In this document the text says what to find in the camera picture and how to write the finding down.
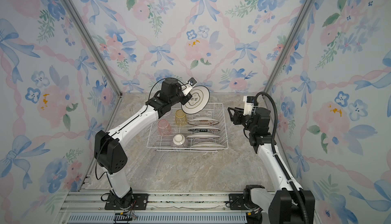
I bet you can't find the orange sunburst pattern plate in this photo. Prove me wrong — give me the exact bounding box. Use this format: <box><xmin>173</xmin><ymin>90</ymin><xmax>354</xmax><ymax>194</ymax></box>
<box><xmin>187</xmin><ymin>117</ymin><xmax>220</xmax><ymax>126</ymax></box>

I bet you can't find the pink glass cup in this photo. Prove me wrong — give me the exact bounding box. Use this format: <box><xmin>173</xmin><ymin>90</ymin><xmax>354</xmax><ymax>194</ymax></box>
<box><xmin>157</xmin><ymin>119</ymin><xmax>172</xmax><ymax>137</ymax></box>

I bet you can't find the aluminium corner post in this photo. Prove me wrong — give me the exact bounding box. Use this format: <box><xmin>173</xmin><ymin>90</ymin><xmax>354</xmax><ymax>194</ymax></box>
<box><xmin>263</xmin><ymin>0</ymin><xmax>316</xmax><ymax>94</ymax></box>
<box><xmin>60</xmin><ymin>0</ymin><xmax>122</xmax><ymax>98</ymax></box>

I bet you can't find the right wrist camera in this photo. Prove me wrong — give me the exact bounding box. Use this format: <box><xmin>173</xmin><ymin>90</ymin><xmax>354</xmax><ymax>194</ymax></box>
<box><xmin>243</xmin><ymin>96</ymin><xmax>259</xmax><ymax>116</ymax></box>

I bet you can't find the right aluminium corner post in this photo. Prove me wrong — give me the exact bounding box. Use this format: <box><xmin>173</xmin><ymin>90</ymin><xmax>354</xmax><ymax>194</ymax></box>
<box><xmin>263</xmin><ymin>0</ymin><xmax>316</xmax><ymax>94</ymax></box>

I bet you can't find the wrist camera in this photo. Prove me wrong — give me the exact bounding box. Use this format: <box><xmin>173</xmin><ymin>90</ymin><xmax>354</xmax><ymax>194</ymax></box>
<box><xmin>243</xmin><ymin>96</ymin><xmax>259</xmax><ymax>116</ymax></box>
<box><xmin>182</xmin><ymin>77</ymin><xmax>197</xmax><ymax>96</ymax></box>

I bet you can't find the left aluminium corner post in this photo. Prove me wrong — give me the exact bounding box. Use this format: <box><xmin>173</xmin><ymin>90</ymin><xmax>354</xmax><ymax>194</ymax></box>
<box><xmin>60</xmin><ymin>0</ymin><xmax>122</xmax><ymax>98</ymax></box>

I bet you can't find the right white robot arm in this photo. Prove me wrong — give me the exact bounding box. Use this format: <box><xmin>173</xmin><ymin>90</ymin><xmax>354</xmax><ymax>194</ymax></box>
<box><xmin>228</xmin><ymin>107</ymin><xmax>315</xmax><ymax>224</ymax></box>

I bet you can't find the plate in rack front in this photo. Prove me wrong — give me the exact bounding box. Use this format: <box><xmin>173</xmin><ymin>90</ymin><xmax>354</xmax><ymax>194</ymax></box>
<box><xmin>190</xmin><ymin>142</ymin><xmax>226</xmax><ymax>151</ymax></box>

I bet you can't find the white plate green rim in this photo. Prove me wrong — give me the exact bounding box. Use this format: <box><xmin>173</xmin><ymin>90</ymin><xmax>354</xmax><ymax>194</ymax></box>
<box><xmin>181</xmin><ymin>85</ymin><xmax>210</xmax><ymax>115</ymax></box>

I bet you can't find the black corrugated cable conduit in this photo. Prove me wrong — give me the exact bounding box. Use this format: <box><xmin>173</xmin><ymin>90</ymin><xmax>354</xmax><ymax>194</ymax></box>
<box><xmin>255</xmin><ymin>92</ymin><xmax>310</xmax><ymax>224</ymax></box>

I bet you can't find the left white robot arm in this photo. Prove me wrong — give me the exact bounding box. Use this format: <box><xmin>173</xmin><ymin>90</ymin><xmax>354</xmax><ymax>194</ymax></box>
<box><xmin>94</xmin><ymin>77</ymin><xmax>197</xmax><ymax>199</ymax></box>

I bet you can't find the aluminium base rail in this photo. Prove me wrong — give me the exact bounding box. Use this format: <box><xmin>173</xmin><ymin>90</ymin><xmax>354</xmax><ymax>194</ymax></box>
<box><xmin>53</xmin><ymin>190</ymin><xmax>321</xmax><ymax>224</ymax></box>

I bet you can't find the white ceramic bowl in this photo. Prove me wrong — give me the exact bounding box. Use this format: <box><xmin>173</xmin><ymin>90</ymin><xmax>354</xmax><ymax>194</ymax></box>
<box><xmin>171</xmin><ymin>134</ymin><xmax>188</xmax><ymax>148</ymax></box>

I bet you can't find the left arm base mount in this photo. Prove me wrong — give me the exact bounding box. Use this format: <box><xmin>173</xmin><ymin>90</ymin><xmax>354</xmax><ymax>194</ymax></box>
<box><xmin>104</xmin><ymin>189</ymin><xmax>149</xmax><ymax>211</ymax></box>

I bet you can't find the white wire dish rack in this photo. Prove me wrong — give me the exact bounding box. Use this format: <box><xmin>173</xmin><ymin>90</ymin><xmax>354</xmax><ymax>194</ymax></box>
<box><xmin>147</xmin><ymin>103</ymin><xmax>229</xmax><ymax>152</ymax></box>

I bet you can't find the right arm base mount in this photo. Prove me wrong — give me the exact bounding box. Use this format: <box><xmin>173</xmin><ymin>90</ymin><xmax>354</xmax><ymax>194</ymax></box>
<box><xmin>226</xmin><ymin>185</ymin><xmax>265</xmax><ymax>214</ymax></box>

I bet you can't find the green banded rim plate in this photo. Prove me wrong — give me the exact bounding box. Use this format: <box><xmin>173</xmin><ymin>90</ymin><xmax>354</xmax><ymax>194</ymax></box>
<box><xmin>187</xmin><ymin>125</ymin><xmax>220</xmax><ymax>133</ymax></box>

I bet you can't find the yellow glass cup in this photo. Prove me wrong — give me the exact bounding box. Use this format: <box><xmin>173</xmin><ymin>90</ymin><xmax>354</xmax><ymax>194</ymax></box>
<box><xmin>175</xmin><ymin>109</ymin><xmax>187</xmax><ymax>126</ymax></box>

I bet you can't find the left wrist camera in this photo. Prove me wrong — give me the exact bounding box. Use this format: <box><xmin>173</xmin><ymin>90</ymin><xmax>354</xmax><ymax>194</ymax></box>
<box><xmin>182</xmin><ymin>77</ymin><xmax>197</xmax><ymax>96</ymax></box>

